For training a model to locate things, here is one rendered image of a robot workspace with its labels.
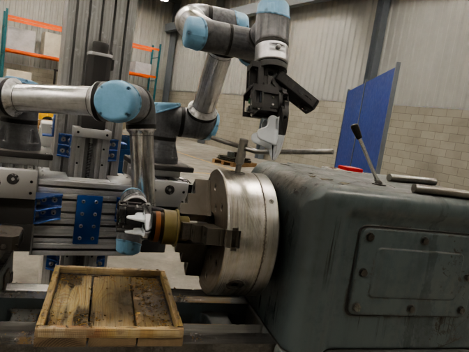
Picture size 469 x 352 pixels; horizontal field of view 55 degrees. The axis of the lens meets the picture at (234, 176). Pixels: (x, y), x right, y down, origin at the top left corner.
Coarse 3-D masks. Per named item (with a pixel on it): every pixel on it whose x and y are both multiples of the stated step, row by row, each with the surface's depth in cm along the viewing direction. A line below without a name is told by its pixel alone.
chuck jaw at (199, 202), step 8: (200, 184) 117; (208, 184) 118; (200, 192) 116; (208, 192) 116; (192, 200) 114; (200, 200) 115; (208, 200) 115; (184, 208) 112; (192, 208) 113; (200, 208) 113; (208, 208) 114; (192, 216) 113; (200, 216) 113; (208, 216) 113
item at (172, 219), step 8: (152, 216) 107; (160, 216) 107; (168, 216) 107; (176, 216) 108; (184, 216) 111; (152, 224) 106; (160, 224) 106; (168, 224) 106; (176, 224) 107; (152, 232) 106; (160, 232) 106; (168, 232) 106; (176, 232) 107; (152, 240) 107; (160, 240) 108; (168, 240) 107; (176, 240) 107; (184, 240) 110
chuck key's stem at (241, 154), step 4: (240, 140) 108; (244, 140) 108; (240, 144) 108; (244, 144) 108; (240, 148) 109; (240, 152) 109; (244, 152) 109; (236, 156) 110; (240, 156) 109; (244, 156) 110; (236, 160) 110; (240, 160) 109; (240, 164) 110; (236, 168) 110; (240, 168) 110; (236, 172) 110; (240, 172) 111
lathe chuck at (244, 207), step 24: (216, 168) 114; (216, 192) 111; (240, 192) 103; (216, 216) 108; (240, 216) 100; (264, 216) 102; (240, 240) 99; (264, 240) 101; (216, 264) 104; (240, 264) 100; (216, 288) 104; (240, 288) 105
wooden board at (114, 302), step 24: (48, 288) 106; (72, 288) 113; (96, 288) 115; (120, 288) 117; (144, 288) 120; (168, 288) 117; (48, 312) 98; (72, 312) 101; (96, 312) 102; (120, 312) 104; (144, 312) 106; (168, 312) 108; (48, 336) 89; (72, 336) 90; (96, 336) 91; (120, 336) 93; (144, 336) 94; (168, 336) 96
